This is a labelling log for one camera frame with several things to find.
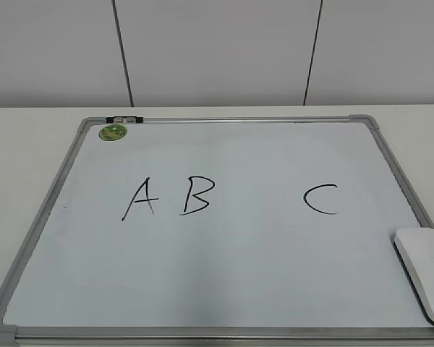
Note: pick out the black silver hanging clip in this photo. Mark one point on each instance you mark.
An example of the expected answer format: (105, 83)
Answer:
(124, 120)

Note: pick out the white framed whiteboard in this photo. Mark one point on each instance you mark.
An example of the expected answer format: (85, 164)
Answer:
(220, 231)

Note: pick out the white whiteboard eraser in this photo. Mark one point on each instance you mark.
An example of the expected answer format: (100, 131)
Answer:
(416, 248)

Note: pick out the green round magnet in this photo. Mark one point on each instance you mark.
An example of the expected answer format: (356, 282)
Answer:
(112, 132)

